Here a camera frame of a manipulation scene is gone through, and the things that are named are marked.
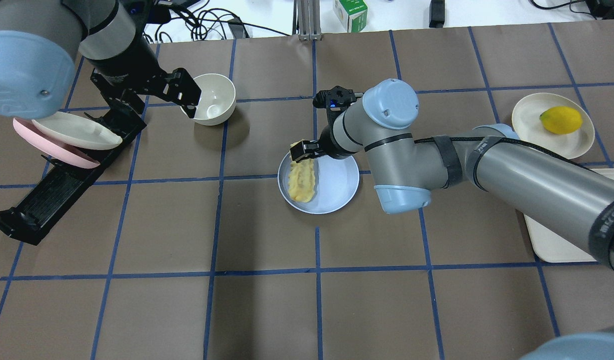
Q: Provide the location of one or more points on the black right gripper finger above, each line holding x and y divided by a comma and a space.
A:
316, 151
298, 151

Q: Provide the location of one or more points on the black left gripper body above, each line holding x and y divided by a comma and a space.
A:
120, 68

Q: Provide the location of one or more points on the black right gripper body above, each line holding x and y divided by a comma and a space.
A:
325, 138

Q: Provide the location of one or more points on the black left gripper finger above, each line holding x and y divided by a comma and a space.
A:
189, 110
181, 89

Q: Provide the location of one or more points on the blue plate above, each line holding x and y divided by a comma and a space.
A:
336, 183

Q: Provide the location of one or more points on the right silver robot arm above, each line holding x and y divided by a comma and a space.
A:
406, 170

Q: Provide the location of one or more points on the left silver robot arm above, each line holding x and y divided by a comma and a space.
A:
39, 41

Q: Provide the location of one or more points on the cream plate in rack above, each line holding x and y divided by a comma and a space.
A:
78, 131

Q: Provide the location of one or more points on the pink plate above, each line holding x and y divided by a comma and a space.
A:
55, 148

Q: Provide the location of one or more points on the black plate rack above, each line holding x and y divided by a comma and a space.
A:
33, 218

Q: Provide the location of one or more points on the cream plate under lemon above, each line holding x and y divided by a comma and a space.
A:
528, 126

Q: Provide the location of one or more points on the cream bowl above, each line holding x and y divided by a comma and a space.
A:
217, 101

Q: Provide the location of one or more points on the green white carton box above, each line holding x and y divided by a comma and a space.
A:
353, 14

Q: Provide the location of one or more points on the yellow lemon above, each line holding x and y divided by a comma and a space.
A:
561, 120

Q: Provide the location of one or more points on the white rectangular tray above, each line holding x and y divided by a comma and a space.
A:
562, 240

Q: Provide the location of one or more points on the aluminium frame post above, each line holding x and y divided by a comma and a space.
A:
306, 20

